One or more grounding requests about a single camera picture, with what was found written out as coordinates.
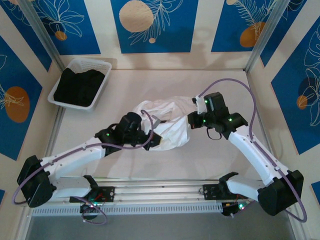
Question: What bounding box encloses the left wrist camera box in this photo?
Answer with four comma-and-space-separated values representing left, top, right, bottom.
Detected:
150, 115, 161, 130

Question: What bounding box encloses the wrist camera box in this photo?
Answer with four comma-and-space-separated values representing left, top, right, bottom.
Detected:
191, 94, 208, 116
150, 115, 161, 130

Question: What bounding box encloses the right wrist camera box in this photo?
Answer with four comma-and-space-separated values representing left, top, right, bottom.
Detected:
191, 94, 208, 116

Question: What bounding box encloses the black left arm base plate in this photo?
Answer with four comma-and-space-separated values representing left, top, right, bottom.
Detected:
69, 186, 116, 203

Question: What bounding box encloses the aluminium side rail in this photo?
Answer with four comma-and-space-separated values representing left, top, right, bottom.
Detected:
36, 72, 78, 186

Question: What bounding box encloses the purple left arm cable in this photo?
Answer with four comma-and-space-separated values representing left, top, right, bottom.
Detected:
12, 109, 156, 225

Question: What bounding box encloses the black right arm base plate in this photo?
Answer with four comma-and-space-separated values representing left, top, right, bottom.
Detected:
202, 183, 249, 201

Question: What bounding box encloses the black garment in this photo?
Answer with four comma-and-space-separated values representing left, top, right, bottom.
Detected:
53, 68, 106, 108

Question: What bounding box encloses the white table cover sheet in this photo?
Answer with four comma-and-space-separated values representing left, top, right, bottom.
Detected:
59, 69, 276, 181

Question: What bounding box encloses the white t-shirt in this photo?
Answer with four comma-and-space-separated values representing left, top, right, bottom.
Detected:
132, 94, 198, 152

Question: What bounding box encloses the white slotted cable duct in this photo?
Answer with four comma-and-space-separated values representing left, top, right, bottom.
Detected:
31, 203, 223, 217

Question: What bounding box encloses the aluminium corner post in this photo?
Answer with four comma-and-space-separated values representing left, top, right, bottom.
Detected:
244, 0, 287, 74
18, 0, 70, 78

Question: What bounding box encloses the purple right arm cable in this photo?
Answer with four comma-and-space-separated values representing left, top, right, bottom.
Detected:
199, 78, 307, 222

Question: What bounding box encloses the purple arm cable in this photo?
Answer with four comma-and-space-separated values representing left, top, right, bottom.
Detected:
12, 109, 156, 225
199, 78, 307, 222

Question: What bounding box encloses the aluminium front rail frame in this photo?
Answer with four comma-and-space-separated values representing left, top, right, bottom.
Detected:
21, 178, 297, 206

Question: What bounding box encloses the white plastic laundry basket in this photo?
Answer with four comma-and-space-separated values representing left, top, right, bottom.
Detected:
47, 57, 113, 111

